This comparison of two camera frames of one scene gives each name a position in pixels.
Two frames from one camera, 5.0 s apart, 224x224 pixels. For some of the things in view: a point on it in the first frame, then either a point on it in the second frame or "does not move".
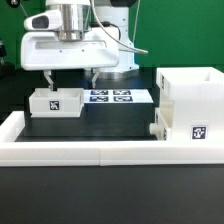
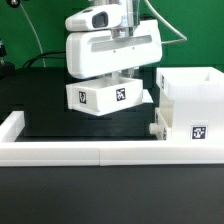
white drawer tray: [59, 103] to [105, 96]
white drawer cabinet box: [198, 101] does not move
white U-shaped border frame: [103, 153] does not move
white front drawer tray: [164, 120] does not move
